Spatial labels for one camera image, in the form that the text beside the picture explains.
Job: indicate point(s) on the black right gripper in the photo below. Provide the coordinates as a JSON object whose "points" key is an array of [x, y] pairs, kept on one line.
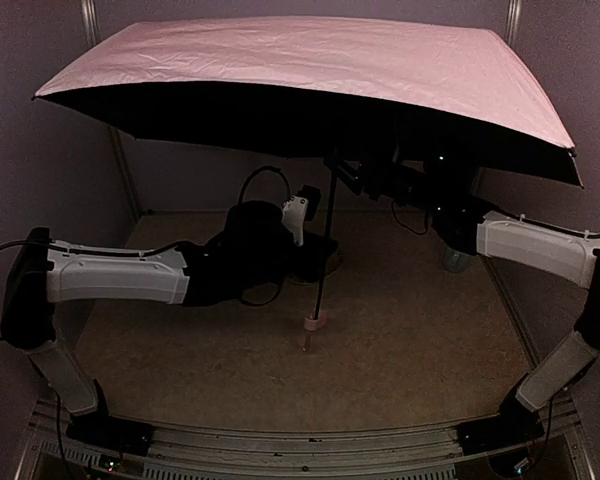
{"points": [[359, 179]]}

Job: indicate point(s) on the pink folding umbrella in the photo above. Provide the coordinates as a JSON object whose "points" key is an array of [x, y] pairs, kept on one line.
{"points": [[310, 87]]}

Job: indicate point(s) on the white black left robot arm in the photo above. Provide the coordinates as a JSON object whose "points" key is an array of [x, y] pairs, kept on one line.
{"points": [[260, 244]]}

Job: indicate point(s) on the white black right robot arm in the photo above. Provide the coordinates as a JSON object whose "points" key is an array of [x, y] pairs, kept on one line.
{"points": [[473, 226]]}

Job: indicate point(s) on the woven bamboo tray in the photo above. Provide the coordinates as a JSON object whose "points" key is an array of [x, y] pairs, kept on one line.
{"points": [[313, 275]]}

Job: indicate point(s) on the light blue mug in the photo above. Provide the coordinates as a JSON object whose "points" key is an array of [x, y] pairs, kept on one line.
{"points": [[455, 261]]}

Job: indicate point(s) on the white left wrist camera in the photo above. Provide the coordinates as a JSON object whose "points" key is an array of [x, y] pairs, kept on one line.
{"points": [[300, 208]]}

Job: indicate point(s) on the right aluminium corner post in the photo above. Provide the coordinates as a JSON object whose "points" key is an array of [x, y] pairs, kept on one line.
{"points": [[513, 15]]}

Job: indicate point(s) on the aluminium corner post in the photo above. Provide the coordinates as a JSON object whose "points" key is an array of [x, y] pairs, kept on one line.
{"points": [[513, 15], [93, 38]]}

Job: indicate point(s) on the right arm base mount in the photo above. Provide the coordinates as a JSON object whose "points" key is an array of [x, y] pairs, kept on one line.
{"points": [[514, 424]]}

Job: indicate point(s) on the left aluminium corner post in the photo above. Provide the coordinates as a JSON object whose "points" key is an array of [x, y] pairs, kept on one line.
{"points": [[93, 38]]}

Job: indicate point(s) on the aluminium front rail frame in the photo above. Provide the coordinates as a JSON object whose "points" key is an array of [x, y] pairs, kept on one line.
{"points": [[180, 451]]}

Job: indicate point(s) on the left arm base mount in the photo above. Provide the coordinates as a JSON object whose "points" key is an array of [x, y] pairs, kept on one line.
{"points": [[112, 433]]}

